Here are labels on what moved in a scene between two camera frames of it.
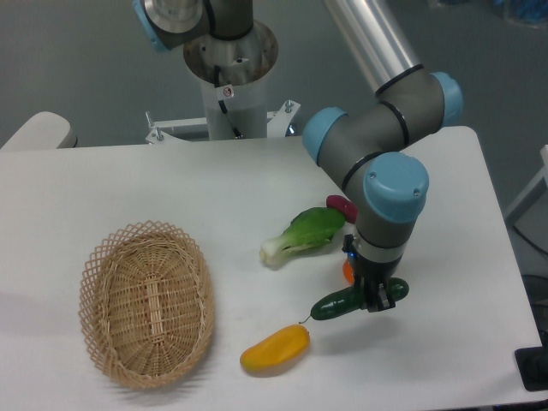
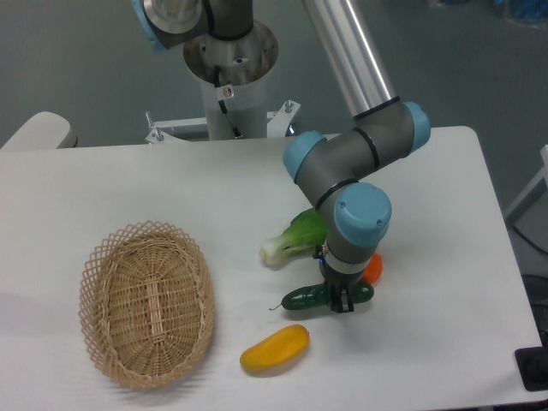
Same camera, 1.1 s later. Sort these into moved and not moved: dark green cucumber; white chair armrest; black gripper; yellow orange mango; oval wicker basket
Moved: dark green cucumber; black gripper
Not moved: white chair armrest; oval wicker basket; yellow orange mango
